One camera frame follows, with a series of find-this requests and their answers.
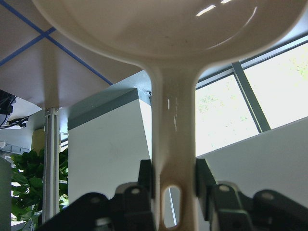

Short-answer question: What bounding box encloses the beige plastic dustpan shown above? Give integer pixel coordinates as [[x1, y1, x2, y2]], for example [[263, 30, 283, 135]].
[[34, 0, 308, 231]]

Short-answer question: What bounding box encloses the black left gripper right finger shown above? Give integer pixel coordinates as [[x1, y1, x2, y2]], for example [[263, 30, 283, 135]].
[[195, 158, 217, 220]]

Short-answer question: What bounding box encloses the aluminium frame post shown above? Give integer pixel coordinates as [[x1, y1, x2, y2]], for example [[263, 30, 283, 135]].
[[42, 107, 60, 223]]

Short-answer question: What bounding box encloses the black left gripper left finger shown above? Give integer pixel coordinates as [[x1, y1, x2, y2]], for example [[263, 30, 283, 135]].
[[138, 159, 154, 199]]

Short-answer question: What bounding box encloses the green potted plant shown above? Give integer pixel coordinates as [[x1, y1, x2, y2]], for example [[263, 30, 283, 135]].
[[11, 147, 69, 223]]

